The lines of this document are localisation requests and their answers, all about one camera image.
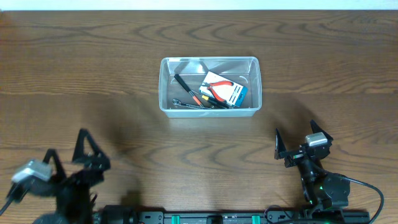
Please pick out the clear plastic container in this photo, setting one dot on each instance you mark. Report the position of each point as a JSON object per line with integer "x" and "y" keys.
{"x": 242, "y": 70}

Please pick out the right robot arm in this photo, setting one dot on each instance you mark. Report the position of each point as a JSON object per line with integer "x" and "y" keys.
{"x": 321, "y": 189}

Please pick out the small silver wrench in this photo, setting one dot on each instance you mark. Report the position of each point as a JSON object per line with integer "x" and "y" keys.
{"x": 179, "y": 103}

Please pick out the red handled pliers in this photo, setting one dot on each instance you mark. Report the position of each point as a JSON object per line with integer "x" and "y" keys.
{"x": 219, "y": 90}

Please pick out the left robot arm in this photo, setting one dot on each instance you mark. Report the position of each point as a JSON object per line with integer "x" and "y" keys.
{"x": 72, "y": 193}

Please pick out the white and blue box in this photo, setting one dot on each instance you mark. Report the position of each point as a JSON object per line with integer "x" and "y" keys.
{"x": 235, "y": 97}

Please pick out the black and yellow screwdriver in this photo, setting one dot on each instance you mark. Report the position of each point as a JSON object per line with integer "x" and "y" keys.
{"x": 212, "y": 101}

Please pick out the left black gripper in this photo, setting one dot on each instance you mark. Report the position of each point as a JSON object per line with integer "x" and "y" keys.
{"x": 94, "y": 170}

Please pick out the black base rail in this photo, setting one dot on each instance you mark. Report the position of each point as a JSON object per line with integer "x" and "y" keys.
{"x": 128, "y": 215}

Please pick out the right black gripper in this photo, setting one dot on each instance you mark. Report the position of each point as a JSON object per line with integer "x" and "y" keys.
{"x": 293, "y": 157}

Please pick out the small hammer black handle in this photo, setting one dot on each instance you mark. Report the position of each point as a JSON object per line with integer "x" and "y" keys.
{"x": 187, "y": 89}

